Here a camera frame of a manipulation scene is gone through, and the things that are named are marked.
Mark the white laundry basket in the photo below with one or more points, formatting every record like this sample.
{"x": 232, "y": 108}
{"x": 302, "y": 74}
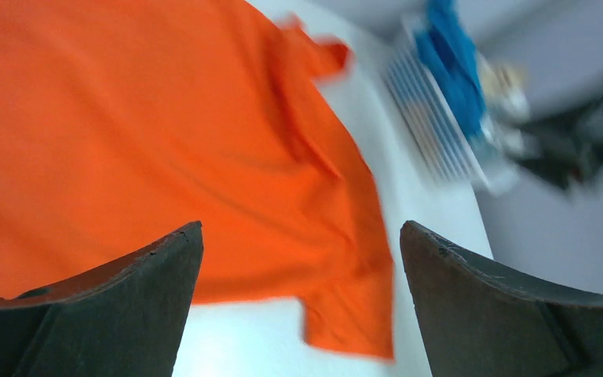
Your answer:
{"x": 449, "y": 156}

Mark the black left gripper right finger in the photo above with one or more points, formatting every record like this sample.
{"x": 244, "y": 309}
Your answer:
{"x": 478, "y": 317}

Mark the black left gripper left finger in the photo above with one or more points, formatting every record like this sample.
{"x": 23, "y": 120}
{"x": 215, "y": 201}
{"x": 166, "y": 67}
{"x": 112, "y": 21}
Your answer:
{"x": 123, "y": 318}

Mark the orange t shirt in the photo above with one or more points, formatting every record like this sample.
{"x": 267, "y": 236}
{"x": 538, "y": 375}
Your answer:
{"x": 121, "y": 121}

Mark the beige t shirt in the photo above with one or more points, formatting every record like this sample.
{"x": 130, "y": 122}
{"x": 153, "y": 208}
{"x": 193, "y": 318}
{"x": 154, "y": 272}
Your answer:
{"x": 498, "y": 80}

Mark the blue t shirt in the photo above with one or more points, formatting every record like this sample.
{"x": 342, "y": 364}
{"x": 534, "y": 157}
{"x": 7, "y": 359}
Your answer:
{"x": 451, "y": 57}

